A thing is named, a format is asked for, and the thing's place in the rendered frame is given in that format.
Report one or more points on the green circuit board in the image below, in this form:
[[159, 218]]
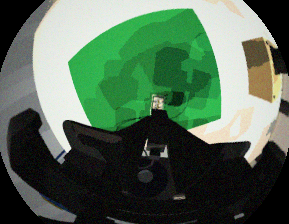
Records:
[[162, 60]]

